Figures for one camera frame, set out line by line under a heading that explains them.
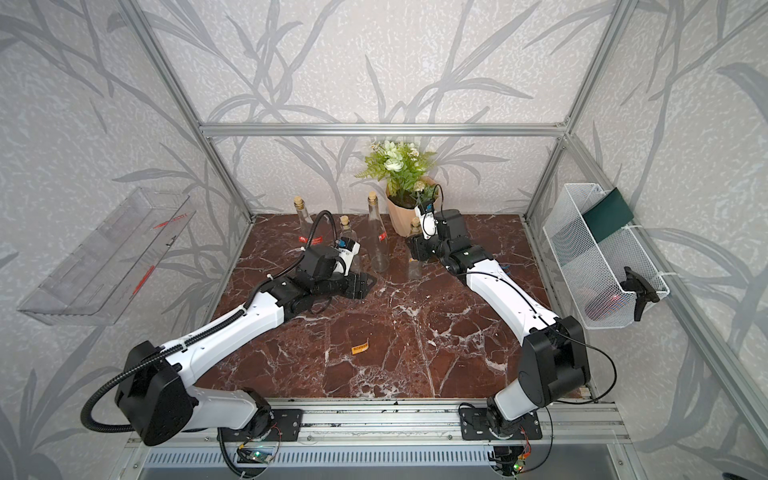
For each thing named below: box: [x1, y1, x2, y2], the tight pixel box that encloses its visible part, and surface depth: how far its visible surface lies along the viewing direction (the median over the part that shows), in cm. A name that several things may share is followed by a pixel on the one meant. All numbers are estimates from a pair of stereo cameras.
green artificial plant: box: [354, 140, 440, 203], surface depth 98 cm
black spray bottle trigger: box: [620, 266, 660, 322], surface depth 58 cm
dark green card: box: [582, 187, 634, 243], surface depth 72 cm
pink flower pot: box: [386, 176, 436, 237], surface depth 107 cm
